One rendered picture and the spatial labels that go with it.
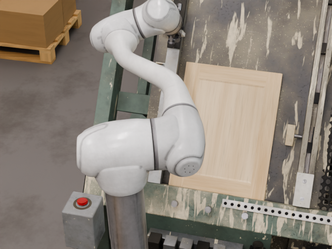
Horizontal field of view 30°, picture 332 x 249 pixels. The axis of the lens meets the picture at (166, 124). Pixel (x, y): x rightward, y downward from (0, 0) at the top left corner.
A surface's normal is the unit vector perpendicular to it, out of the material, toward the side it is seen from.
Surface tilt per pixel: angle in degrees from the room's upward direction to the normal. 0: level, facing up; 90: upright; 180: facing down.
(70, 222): 90
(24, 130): 0
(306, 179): 54
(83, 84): 0
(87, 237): 90
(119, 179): 86
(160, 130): 20
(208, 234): 90
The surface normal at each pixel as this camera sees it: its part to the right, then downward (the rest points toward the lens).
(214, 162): -0.19, -0.04
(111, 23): -0.37, -0.53
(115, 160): 0.05, 0.37
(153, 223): -0.24, 0.55
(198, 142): 0.61, -0.42
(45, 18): 0.97, 0.15
